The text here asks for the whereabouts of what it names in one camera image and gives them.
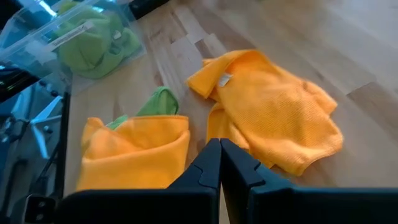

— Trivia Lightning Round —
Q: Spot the black table-level camera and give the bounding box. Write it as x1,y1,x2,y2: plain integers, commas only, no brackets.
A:
23,194,57,223

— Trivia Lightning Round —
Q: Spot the green microfiber towel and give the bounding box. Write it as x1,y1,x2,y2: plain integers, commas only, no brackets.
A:
107,86,180,130
55,1,142,79

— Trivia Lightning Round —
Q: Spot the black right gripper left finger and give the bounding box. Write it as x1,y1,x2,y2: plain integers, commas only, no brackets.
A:
55,138,222,224

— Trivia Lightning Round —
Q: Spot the clear plastic bin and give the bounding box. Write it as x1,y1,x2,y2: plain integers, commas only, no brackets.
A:
0,0,147,94

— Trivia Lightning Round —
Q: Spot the orange microfiber towel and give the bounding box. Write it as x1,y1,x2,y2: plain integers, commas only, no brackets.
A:
186,49,344,177
76,114,191,191

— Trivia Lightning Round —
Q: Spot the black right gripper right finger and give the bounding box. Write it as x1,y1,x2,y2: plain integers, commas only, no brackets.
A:
220,138,398,224

